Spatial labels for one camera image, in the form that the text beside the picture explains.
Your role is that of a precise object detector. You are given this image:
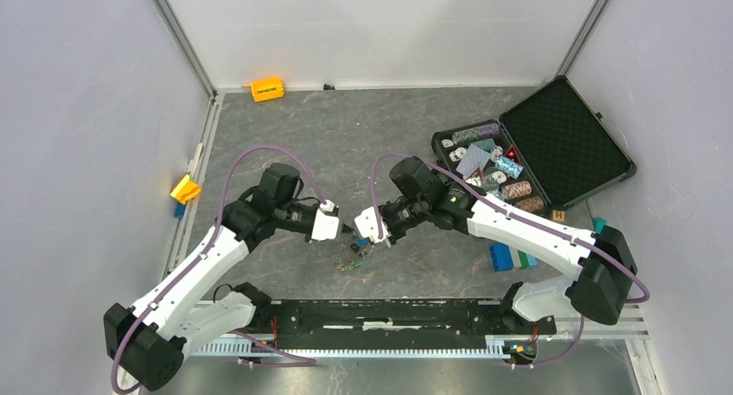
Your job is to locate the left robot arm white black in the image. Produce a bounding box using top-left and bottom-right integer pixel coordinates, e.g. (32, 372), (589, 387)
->
(103, 162), (342, 394)

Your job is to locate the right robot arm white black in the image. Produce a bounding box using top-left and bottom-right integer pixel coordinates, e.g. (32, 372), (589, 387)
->
(354, 155), (650, 333)

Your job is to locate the blue green white block stack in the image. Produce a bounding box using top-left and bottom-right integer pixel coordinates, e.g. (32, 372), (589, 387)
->
(489, 243), (538, 272)

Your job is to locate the yellow orange block at left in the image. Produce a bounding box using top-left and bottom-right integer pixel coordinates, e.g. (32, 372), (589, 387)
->
(169, 174), (201, 205)

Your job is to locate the small blue block at left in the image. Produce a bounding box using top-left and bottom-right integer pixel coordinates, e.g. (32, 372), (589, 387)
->
(174, 203), (186, 220)

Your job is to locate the orange box at back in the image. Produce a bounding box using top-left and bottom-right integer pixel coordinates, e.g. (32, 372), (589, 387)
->
(250, 77), (285, 103)

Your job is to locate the small wooden letter cube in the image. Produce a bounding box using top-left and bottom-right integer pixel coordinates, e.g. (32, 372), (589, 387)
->
(550, 209), (566, 223)

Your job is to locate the black poker chip case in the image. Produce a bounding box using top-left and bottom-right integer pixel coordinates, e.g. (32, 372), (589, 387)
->
(430, 75), (636, 217)

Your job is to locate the small teal cube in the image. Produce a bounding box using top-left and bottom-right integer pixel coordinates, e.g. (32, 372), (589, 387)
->
(591, 217), (607, 233)

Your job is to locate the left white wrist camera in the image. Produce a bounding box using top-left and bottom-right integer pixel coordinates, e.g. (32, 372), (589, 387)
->
(310, 200), (342, 241)

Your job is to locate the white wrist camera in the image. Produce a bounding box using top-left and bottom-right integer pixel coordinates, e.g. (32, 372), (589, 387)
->
(354, 207), (390, 245)
(310, 200), (342, 241)

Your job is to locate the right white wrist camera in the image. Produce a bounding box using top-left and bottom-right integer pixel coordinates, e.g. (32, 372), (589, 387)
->
(354, 207), (390, 245)

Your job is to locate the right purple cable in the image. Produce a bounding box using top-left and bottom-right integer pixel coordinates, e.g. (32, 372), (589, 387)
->
(369, 153), (651, 371)

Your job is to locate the purple cable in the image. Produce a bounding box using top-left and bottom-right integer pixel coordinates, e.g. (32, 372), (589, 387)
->
(110, 145), (334, 395)
(369, 153), (651, 371)

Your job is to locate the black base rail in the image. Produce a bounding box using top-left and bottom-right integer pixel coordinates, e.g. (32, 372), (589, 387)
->
(245, 298), (557, 350)

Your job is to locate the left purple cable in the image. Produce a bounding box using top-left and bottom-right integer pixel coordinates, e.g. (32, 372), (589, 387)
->
(110, 145), (334, 395)

